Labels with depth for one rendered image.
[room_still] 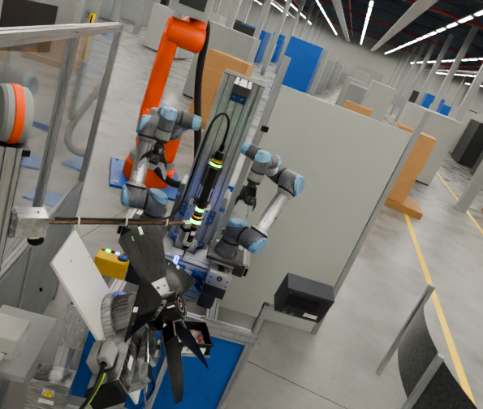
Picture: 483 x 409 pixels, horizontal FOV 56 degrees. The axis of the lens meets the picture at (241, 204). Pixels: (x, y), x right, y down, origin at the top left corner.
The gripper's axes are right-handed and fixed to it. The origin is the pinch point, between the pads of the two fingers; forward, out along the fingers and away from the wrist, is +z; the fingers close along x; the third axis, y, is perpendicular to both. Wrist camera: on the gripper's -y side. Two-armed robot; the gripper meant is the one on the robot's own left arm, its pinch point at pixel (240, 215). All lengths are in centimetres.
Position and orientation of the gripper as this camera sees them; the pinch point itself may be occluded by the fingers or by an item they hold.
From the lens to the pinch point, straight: 235.0
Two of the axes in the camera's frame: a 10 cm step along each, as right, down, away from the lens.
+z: -3.4, 8.7, 3.5
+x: -9.4, -3.1, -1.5
